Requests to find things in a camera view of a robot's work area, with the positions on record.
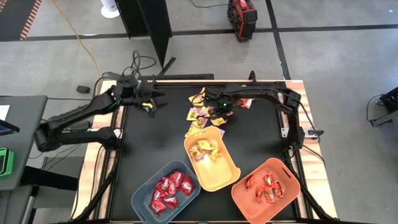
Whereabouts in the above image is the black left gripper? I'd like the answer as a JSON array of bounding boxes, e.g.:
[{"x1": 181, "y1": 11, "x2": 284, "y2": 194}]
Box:
[{"x1": 112, "y1": 76, "x2": 169, "y2": 119}]

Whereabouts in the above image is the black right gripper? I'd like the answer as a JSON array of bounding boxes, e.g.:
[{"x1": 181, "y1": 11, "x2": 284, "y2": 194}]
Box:
[{"x1": 203, "y1": 86, "x2": 239, "y2": 122}]

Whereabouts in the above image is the pale yellow-orange plastic bin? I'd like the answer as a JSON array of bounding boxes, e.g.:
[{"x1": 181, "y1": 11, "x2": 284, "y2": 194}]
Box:
[{"x1": 183, "y1": 126, "x2": 241, "y2": 193}]

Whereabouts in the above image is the blue-grey plastic bin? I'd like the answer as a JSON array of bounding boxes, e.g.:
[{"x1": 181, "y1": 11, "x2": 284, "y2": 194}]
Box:
[{"x1": 131, "y1": 159, "x2": 202, "y2": 224}]

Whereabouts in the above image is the orange plastic bin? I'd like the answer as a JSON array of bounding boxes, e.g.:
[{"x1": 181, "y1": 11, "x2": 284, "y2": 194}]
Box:
[{"x1": 231, "y1": 157, "x2": 302, "y2": 224}]

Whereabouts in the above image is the black power strip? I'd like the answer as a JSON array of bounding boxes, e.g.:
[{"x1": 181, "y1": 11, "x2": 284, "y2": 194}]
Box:
[{"x1": 154, "y1": 73, "x2": 215, "y2": 80}]

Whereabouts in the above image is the black power supply box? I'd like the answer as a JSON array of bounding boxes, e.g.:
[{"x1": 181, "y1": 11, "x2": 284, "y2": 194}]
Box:
[{"x1": 70, "y1": 120, "x2": 93, "y2": 131}]

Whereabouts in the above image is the black partition panel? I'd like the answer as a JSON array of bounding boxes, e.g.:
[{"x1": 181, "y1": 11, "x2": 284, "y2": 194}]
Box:
[{"x1": 114, "y1": 0, "x2": 177, "y2": 77}]

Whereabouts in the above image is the red and black tool case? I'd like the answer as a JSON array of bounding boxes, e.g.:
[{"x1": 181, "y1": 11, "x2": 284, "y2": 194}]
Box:
[{"x1": 226, "y1": 0, "x2": 258, "y2": 42}]

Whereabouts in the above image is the white fan base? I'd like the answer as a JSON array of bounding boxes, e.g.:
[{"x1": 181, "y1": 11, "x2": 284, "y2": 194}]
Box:
[{"x1": 99, "y1": 0, "x2": 121, "y2": 19}]

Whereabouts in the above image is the black low bench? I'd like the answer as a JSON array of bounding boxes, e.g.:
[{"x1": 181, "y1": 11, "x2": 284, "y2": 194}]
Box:
[{"x1": 20, "y1": 166, "x2": 79, "y2": 192}]

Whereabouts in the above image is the grey side table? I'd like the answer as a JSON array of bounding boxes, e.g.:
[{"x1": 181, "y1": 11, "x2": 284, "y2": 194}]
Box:
[{"x1": 0, "y1": 95, "x2": 49, "y2": 191}]

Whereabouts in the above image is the dark tablet device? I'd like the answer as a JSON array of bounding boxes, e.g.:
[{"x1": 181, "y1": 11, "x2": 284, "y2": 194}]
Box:
[{"x1": 0, "y1": 119, "x2": 21, "y2": 137}]

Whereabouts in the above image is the green plastic tray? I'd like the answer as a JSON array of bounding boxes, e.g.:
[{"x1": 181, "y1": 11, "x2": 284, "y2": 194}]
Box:
[{"x1": 0, "y1": 147, "x2": 16, "y2": 177}]

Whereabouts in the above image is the black mat with striped edge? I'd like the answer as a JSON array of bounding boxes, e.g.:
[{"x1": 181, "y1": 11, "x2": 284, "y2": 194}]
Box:
[{"x1": 0, "y1": 0, "x2": 43, "y2": 42}]

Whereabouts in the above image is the black floor equipment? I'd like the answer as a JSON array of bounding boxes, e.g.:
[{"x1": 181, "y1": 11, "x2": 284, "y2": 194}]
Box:
[{"x1": 366, "y1": 86, "x2": 398, "y2": 128}]

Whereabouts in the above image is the black aluminium table frame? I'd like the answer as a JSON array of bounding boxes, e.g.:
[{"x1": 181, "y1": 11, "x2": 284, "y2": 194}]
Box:
[{"x1": 70, "y1": 79, "x2": 340, "y2": 224}]

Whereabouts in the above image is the black cable bundle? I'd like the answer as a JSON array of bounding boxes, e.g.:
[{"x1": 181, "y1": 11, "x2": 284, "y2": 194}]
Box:
[{"x1": 93, "y1": 51, "x2": 157, "y2": 81}]

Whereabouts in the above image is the yellow extension cable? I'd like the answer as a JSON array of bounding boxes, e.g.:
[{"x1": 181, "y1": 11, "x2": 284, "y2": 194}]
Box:
[{"x1": 49, "y1": 0, "x2": 101, "y2": 94}]

